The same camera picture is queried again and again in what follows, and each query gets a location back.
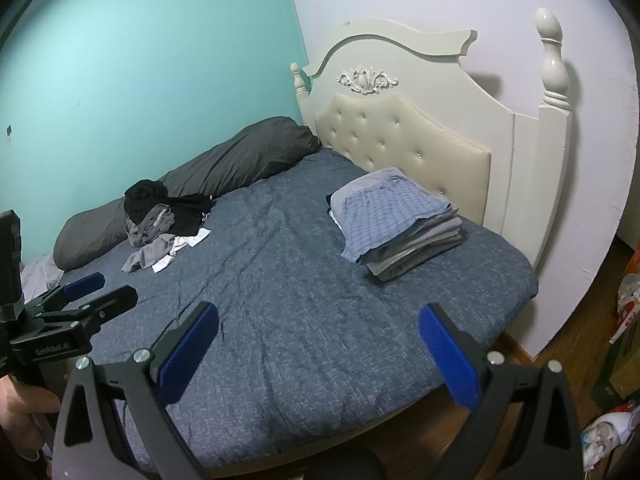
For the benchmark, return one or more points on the white garment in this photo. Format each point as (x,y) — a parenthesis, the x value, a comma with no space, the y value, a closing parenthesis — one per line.
(187,241)

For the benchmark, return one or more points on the bed with blue sheet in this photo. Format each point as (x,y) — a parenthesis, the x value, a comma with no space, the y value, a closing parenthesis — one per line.
(280,260)

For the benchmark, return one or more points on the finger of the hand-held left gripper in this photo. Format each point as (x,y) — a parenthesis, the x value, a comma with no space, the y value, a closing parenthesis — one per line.
(107,307)
(85,284)

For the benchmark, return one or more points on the black garment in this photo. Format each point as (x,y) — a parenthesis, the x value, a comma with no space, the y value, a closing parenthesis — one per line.
(150,195)

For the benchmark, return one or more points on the cream tufted headboard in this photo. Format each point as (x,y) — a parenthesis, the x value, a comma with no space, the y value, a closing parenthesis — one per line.
(415,125)

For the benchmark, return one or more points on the pile of colourful packages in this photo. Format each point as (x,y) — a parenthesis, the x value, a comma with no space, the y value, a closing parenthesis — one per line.
(625,310)

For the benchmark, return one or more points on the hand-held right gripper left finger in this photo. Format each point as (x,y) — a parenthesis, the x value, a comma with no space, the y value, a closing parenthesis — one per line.
(187,355)

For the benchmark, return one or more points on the light grey garment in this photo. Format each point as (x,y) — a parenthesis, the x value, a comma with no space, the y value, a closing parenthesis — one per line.
(145,257)

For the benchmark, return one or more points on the long dark grey pillow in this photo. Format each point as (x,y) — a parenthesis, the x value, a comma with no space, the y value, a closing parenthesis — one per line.
(225,165)

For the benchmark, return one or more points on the person's left hand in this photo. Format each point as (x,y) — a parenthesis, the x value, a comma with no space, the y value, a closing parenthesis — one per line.
(22,410)

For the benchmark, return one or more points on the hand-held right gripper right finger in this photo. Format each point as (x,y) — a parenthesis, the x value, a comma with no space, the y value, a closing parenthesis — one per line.
(450,355)

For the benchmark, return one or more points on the stack of folded clothes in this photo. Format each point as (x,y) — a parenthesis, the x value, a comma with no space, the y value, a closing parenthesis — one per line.
(415,255)

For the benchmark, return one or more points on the dark grey garment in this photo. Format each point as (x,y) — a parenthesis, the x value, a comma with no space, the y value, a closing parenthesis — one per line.
(147,227)

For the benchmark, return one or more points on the blue plaid shorts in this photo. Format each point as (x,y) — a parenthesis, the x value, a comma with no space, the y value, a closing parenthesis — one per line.
(390,210)

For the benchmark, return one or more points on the light grey duvet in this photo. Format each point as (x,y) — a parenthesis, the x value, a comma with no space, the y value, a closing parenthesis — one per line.
(42,275)

